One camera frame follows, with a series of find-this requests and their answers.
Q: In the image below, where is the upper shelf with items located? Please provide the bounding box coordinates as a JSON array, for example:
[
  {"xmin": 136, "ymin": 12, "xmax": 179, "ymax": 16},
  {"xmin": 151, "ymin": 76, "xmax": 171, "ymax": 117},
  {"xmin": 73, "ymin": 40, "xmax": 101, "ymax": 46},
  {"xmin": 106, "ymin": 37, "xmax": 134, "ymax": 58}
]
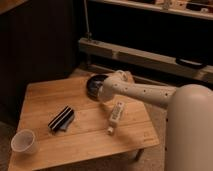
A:
[{"xmin": 90, "ymin": 0, "xmax": 213, "ymax": 21}]

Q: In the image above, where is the wooden table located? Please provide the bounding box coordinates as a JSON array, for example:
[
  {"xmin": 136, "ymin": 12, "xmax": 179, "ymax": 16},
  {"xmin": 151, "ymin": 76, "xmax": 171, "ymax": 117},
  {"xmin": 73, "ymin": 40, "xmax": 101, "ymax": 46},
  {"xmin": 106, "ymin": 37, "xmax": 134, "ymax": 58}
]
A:
[{"xmin": 8, "ymin": 76, "xmax": 159, "ymax": 171}]

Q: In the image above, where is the black handle on beam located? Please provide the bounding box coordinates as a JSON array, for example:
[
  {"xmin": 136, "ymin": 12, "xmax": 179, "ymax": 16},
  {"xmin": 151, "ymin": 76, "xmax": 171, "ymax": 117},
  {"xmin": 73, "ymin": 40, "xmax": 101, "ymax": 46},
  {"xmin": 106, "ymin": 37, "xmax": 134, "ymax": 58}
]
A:
[{"xmin": 175, "ymin": 58, "xmax": 207, "ymax": 69}]

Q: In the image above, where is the black round bowl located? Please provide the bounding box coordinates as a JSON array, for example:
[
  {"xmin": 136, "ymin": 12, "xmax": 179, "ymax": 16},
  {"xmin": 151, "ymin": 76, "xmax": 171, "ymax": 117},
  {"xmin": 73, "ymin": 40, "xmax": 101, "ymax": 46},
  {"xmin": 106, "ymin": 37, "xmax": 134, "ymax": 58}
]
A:
[{"xmin": 86, "ymin": 74, "xmax": 107, "ymax": 100}]

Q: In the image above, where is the blue grey cloth pad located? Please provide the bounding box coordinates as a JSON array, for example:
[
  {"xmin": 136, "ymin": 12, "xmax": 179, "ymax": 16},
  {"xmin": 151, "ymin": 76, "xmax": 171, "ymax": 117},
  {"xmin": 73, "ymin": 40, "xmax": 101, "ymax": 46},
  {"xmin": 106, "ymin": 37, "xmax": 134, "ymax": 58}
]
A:
[{"xmin": 59, "ymin": 116, "xmax": 75, "ymax": 131}]

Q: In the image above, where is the metal vertical pole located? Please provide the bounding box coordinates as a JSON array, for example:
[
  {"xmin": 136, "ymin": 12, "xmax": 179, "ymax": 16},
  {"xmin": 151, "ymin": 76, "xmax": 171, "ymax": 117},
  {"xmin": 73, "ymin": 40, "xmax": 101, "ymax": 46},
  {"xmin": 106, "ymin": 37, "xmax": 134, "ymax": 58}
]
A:
[{"xmin": 83, "ymin": 0, "xmax": 92, "ymax": 41}]

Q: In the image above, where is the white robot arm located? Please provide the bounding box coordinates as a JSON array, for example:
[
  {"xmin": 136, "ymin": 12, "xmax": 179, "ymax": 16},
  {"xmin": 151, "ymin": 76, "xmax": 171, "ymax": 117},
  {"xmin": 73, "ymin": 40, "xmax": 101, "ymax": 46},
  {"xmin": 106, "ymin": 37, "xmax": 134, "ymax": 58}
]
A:
[{"xmin": 98, "ymin": 71, "xmax": 213, "ymax": 171}]

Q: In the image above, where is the grey metal beam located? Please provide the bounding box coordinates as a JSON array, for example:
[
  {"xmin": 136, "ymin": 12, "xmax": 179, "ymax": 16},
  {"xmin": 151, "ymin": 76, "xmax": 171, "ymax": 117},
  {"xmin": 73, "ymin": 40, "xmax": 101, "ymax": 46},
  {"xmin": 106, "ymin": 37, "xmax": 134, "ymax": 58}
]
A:
[{"xmin": 78, "ymin": 38, "xmax": 213, "ymax": 84}]

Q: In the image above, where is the white tube with cap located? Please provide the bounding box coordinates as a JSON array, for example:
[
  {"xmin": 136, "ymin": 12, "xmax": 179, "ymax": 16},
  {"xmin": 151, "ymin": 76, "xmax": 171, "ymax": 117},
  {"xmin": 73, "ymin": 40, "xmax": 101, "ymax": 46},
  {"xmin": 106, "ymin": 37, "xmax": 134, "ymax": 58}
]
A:
[{"xmin": 107, "ymin": 101, "xmax": 125, "ymax": 135}]

